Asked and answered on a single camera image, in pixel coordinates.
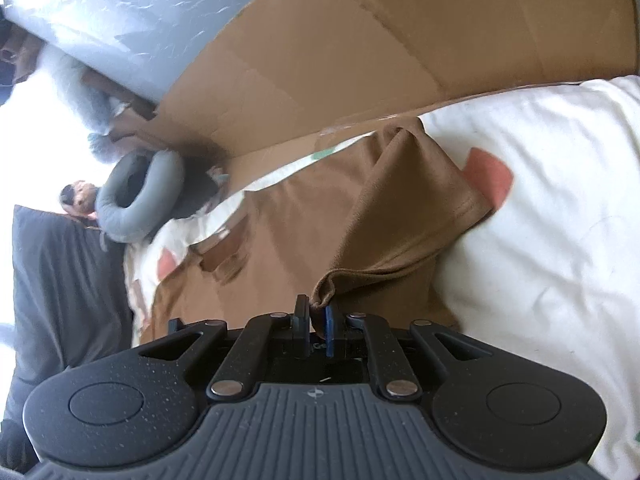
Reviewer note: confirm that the cream bear print blanket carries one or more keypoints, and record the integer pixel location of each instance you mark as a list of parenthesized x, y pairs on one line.
[(553, 275)]

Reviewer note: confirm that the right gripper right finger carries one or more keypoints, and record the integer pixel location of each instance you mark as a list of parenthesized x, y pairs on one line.
[(370, 337)]

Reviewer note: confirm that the teddy bear toy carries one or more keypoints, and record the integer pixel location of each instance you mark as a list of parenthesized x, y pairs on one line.
[(79, 199)]

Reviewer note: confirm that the brown cardboard sheet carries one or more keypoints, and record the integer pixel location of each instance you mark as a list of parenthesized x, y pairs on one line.
[(286, 78)]

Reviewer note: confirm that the white pillow in plastic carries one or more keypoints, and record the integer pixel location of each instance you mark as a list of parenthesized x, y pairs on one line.
[(95, 109)]

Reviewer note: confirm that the grey neck pillow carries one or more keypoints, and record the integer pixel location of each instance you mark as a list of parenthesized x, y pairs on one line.
[(140, 193)]

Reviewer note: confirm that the dark grey pillow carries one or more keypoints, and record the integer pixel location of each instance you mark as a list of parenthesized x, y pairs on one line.
[(70, 308)]

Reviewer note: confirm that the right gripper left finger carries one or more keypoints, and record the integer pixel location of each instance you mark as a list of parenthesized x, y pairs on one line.
[(265, 338)]

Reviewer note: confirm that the brown t-shirt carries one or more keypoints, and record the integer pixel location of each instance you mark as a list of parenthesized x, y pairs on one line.
[(358, 231)]

